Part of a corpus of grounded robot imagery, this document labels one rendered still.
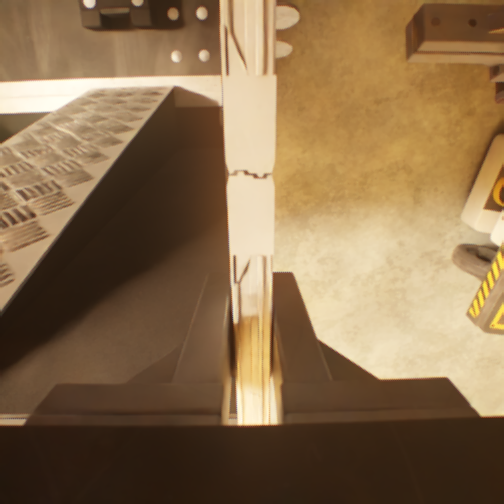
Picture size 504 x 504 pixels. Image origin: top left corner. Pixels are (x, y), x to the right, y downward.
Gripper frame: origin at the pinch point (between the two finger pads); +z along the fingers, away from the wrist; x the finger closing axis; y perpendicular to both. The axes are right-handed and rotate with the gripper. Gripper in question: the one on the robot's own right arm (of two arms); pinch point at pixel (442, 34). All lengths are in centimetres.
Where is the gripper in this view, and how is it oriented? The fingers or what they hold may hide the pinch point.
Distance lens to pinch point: 30.4
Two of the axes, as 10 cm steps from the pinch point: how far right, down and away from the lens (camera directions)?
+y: 0.2, 10.0, 0.5
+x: -0.1, -0.5, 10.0
